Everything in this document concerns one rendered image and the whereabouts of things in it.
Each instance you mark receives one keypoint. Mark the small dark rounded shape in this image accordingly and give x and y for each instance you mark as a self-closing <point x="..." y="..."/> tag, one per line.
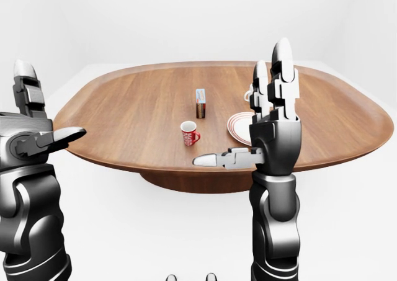
<point x="171" y="277"/>
<point x="211" y="277"/>

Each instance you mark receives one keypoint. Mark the red mug with white print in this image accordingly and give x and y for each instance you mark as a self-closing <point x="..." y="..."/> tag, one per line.
<point x="189" y="133"/>

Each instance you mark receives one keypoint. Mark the printed food box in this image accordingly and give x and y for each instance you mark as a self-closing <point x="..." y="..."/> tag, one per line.
<point x="200" y="103"/>

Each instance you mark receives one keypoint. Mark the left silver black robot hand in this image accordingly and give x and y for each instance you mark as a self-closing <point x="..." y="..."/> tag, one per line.
<point x="28" y="129"/>

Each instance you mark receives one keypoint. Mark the right silver black robot arm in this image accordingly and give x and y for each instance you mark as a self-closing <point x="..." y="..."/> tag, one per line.
<point x="274" y="228"/>

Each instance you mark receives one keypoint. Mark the white plate with red rings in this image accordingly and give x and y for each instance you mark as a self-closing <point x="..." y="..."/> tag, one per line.
<point x="240" y="128"/>

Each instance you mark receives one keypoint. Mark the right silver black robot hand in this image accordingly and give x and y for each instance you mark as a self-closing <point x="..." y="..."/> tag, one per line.
<point x="279" y="144"/>

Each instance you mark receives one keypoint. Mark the round dark wooden table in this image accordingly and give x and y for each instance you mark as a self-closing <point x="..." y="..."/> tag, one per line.
<point x="155" y="107"/>

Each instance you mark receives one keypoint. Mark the left silver black robot arm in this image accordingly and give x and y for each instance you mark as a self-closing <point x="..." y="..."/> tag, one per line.
<point x="29" y="225"/>

